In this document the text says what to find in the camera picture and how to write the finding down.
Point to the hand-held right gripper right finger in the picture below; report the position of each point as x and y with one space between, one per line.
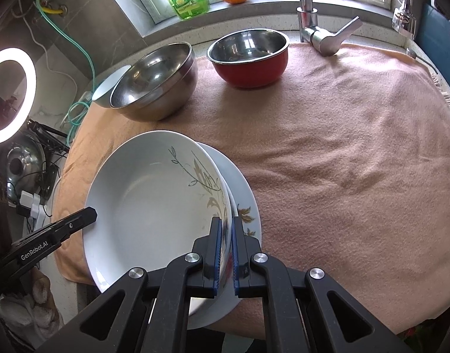
236 253

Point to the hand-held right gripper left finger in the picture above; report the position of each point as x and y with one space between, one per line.
216 253

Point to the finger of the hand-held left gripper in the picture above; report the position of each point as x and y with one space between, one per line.
81 218

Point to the large pink floral plate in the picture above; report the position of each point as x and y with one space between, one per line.
243 195

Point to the white leaf pattern plate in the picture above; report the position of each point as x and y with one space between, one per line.
144 206

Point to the light blue ceramic bowl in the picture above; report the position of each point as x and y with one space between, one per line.
103 90

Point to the large stainless steel bowl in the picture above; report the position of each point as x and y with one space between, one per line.
155 77

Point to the red steel bowl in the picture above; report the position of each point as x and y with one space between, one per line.
247 73

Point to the person's left hand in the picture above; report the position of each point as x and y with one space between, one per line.
30 309

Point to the white charger adapters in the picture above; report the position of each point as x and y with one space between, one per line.
28 200

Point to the stainless steel pot lid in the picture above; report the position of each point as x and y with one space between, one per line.
33 154

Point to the black tripod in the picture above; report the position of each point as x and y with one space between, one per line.
44 130

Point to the peach towel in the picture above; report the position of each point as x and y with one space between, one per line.
339 154

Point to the chrome faucet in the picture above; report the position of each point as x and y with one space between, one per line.
305 7

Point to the flexible faucet sprayer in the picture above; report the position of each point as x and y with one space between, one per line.
403 16

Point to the blue knife block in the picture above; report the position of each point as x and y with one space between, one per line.
442 44

